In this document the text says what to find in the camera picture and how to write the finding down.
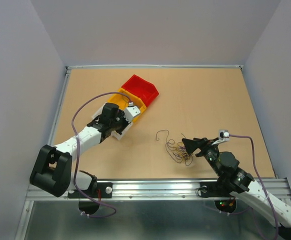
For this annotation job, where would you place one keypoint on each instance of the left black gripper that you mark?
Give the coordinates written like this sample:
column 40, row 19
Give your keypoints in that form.
column 121, row 114

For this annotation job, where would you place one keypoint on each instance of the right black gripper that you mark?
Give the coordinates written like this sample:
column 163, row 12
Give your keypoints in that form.
column 191, row 145

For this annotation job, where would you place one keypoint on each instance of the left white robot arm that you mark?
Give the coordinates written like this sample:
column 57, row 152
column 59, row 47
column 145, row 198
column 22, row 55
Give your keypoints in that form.
column 52, row 171

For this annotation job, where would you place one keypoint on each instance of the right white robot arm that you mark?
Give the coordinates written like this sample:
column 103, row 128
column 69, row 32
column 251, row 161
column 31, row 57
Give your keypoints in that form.
column 233, row 181

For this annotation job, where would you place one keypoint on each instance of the white plastic bin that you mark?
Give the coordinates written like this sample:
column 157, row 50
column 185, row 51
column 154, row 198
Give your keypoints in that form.
column 100, row 120

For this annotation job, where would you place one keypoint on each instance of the yellow plastic bin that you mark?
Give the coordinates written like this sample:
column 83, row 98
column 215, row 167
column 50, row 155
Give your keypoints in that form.
column 123, row 101

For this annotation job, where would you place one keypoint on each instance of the red plastic bin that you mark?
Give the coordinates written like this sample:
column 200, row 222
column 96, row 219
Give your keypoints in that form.
column 142, row 89

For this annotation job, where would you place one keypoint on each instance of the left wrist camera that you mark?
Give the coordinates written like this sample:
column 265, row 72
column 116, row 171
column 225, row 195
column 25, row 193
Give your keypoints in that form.
column 131, row 112

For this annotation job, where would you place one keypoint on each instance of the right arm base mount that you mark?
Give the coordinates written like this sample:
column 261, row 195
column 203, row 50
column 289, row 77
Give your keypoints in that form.
column 225, row 203

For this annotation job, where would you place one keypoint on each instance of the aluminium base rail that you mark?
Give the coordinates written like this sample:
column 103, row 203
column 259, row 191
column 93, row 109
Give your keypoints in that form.
column 155, row 189

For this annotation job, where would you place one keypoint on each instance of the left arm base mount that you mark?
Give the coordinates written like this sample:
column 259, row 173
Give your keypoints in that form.
column 90, row 192

